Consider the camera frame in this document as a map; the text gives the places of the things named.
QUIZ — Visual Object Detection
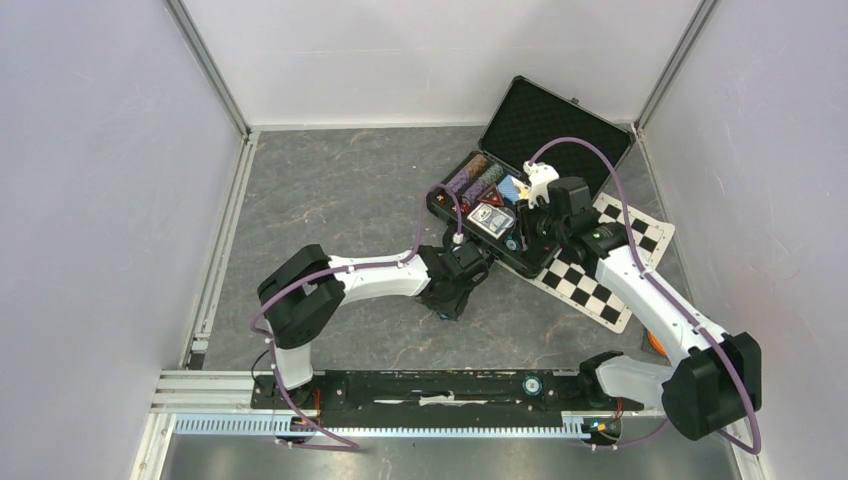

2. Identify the black poker set case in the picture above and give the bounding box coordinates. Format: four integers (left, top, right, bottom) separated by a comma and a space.
427, 76, 634, 278

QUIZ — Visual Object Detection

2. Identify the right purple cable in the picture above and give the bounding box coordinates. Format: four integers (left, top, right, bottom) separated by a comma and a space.
527, 137, 763, 456

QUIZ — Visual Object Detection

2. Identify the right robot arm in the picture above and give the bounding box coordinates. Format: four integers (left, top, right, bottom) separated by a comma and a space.
517, 177, 762, 451

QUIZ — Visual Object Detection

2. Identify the clear round lid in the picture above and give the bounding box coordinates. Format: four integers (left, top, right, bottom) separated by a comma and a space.
487, 210, 515, 238

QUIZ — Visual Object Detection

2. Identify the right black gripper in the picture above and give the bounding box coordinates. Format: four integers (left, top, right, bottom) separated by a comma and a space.
511, 192, 569, 251

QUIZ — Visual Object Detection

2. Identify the black white checkered board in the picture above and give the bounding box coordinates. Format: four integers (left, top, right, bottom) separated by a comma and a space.
503, 192, 676, 335

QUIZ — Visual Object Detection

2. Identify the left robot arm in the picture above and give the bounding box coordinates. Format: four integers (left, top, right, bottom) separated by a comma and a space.
251, 243, 493, 408

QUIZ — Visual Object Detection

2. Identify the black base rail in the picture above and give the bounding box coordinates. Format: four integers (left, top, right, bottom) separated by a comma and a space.
289, 370, 644, 428

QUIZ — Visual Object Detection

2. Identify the purple chip stack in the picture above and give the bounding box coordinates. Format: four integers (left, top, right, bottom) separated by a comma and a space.
462, 180, 490, 205
445, 169, 474, 198

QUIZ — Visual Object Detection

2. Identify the brown chip stack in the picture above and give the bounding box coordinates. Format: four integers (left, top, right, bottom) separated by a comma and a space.
463, 154, 489, 177

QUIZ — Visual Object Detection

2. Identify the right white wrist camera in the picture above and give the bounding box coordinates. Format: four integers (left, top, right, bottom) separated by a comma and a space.
523, 161, 559, 209

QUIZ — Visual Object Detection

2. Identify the blue card deck in case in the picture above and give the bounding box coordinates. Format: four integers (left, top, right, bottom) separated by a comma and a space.
468, 203, 516, 239

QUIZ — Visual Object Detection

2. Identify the teal chip on rail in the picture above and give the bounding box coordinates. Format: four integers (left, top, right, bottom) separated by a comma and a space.
522, 375, 544, 397

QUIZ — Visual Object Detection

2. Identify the red triangular card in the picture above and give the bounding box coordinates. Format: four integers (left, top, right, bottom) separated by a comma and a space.
478, 185, 505, 207

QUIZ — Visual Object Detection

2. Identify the blue card deck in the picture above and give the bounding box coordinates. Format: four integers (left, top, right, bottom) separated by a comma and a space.
468, 203, 516, 239
497, 175, 529, 203

